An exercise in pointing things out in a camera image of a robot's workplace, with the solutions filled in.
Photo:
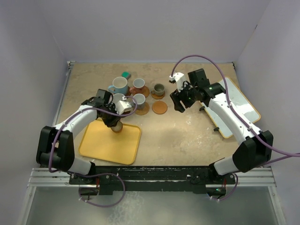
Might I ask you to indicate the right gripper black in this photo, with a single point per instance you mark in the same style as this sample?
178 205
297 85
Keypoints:
177 96

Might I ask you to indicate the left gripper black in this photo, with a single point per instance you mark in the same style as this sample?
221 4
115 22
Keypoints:
113 122

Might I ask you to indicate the small brown cup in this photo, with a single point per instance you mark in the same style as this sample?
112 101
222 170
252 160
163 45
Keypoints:
118 128

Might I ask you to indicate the blue floral mug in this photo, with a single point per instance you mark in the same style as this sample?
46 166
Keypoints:
117 97

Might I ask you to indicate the dark brown wooden coaster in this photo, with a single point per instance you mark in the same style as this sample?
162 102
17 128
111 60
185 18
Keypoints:
128 92

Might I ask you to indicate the woven light brown coaster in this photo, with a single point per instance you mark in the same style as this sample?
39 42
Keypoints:
143 111
144 90

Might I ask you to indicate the large light blue mug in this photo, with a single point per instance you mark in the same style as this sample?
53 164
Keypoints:
119 85

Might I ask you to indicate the grey mug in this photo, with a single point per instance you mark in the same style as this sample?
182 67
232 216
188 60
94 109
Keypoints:
140 101

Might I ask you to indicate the small olive grey cup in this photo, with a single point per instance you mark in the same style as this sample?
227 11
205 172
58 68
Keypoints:
158 89

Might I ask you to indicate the orange wooden coaster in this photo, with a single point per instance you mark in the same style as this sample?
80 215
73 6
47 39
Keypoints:
157 96
159 107

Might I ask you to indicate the pink cup orange handle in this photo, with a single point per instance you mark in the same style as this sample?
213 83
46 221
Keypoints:
138 85

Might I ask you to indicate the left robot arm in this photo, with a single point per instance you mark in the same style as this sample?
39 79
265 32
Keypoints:
56 144

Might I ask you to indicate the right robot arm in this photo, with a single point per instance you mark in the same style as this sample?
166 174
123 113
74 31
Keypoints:
254 145

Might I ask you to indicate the yellow plastic tray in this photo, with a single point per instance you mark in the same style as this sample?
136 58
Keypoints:
100 142

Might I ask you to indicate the green whiteboard eraser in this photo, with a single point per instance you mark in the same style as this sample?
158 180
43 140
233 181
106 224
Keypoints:
126 75

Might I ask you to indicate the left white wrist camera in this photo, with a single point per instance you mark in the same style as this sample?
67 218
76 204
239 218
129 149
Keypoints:
123 106

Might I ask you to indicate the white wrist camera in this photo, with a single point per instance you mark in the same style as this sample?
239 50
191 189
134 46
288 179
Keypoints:
179 79
123 106

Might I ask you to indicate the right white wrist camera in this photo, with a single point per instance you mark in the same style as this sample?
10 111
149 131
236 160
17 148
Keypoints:
179 79

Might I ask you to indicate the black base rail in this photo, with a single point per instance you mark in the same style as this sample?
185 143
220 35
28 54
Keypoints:
195 179

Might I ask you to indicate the aluminium frame rail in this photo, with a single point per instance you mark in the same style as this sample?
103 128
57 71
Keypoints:
258 177

